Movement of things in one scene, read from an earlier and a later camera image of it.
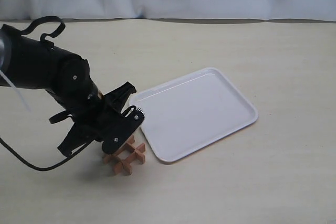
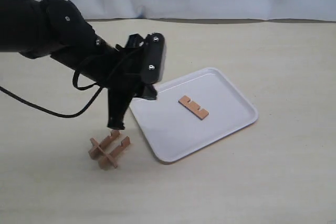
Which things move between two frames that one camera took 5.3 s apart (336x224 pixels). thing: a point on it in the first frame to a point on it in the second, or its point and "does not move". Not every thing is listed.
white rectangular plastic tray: (186, 114) does not move
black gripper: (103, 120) to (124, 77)
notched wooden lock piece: (120, 163) to (97, 151)
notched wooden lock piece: (125, 164) to (105, 163)
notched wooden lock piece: (109, 158) to (95, 154)
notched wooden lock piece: (139, 149) to (192, 108)
